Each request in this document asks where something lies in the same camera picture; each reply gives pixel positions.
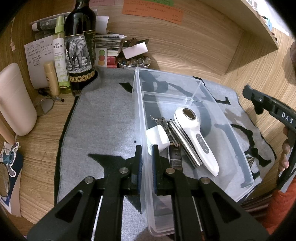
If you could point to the pale pink card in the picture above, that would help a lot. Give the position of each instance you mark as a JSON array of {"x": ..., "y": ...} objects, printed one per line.
[{"x": 135, "y": 50}]

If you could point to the beige rounded container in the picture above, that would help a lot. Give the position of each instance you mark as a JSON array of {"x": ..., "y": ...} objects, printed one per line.
[{"x": 16, "y": 102}]

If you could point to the rolled printed paper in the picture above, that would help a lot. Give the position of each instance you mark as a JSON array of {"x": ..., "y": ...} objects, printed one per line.
[{"x": 44, "y": 24}]

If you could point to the beige tube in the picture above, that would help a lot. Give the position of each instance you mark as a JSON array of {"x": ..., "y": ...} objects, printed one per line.
[{"x": 52, "y": 78}]

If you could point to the blue cartoon sticker card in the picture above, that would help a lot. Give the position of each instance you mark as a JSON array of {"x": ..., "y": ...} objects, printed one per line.
[{"x": 10, "y": 166}]

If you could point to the dark wine bottle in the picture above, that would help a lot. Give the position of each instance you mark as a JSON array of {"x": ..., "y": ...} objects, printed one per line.
[{"x": 79, "y": 46}]

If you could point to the yellow-green spray bottle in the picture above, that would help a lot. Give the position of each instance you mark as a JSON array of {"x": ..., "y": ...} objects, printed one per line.
[{"x": 60, "y": 60}]

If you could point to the bowl of stones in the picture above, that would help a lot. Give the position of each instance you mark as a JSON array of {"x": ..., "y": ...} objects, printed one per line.
[{"x": 135, "y": 63}]

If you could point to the orange sticky note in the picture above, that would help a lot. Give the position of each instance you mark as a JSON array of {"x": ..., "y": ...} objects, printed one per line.
[{"x": 152, "y": 11}]

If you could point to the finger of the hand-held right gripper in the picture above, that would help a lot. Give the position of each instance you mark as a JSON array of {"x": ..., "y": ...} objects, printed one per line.
[{"x": 256, "y": 97}]

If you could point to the white charger plug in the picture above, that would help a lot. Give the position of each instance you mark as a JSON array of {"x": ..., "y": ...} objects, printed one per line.
[{"x": 157, "y": 139}]

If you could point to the white handheld massager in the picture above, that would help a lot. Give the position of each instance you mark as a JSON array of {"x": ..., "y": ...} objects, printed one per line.
[{"x": 203, "y": 148}]

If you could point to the stack of books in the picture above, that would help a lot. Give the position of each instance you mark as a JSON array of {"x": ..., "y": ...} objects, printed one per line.
[{"x": 108, "y": 46}]

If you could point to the clear plastic box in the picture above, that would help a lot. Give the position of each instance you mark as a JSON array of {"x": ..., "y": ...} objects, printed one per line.
[{"x": 161, "y": 92}]

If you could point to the wooden shelf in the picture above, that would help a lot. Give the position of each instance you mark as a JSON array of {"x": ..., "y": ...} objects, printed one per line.
[{"x": 261, "y": 25}]

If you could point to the eyeglasses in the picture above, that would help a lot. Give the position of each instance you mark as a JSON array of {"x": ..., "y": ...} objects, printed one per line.
[{"x": 45, "y": 106}]

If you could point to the grey mat with black letters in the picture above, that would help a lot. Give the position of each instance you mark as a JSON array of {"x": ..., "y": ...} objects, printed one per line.
[{"x": 104, "y": 129}]

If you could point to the person's right hand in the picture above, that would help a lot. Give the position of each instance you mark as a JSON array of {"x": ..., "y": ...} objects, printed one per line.
[{"x": 285, "y": 150}]

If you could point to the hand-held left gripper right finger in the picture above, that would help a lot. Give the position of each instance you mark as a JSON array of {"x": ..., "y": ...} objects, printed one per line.
[{"x": 154, "y": 166}]

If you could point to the person's right forearm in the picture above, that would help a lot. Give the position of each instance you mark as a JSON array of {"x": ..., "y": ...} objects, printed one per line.
[{"x": 279, "y": 208}]

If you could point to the white handwritten note paper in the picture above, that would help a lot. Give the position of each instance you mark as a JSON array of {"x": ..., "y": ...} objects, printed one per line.
[{"x": 38, "y": 53}]

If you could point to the pink sticky note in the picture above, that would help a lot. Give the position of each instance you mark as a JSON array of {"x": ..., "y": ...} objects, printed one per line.
[{"x": 101, "y": 1}]

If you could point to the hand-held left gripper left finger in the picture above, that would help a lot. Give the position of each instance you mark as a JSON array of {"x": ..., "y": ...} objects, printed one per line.
[{"x": 139, "y": 166}]

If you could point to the silver flashlight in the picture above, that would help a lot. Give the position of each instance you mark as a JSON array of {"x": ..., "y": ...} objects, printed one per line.
[{"x": 187, "y": 148}]

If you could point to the green sticky note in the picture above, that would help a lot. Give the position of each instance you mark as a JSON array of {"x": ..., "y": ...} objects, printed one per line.
[{"x": 161, "y": 1}]

